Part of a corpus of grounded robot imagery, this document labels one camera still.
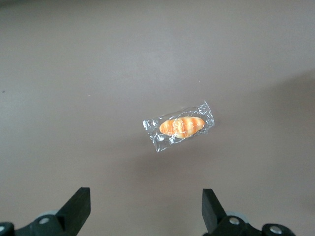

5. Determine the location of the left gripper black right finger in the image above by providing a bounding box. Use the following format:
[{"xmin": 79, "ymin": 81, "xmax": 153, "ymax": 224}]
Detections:
[{"xmin": 202, "ymin": 188, "xmax": 296, "ymax": 236}]

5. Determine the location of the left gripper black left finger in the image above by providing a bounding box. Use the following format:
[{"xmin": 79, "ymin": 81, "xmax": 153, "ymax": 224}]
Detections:
[{"xmin": 0, "ymin": 187, "xmax": 91, "ymax": 236}]

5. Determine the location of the bread roll in clear wrapper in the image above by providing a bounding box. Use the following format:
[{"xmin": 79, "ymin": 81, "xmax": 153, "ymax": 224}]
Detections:
[{"xmin": 142, "ymin": 100, "xmax": 214, "ymax": 153}]

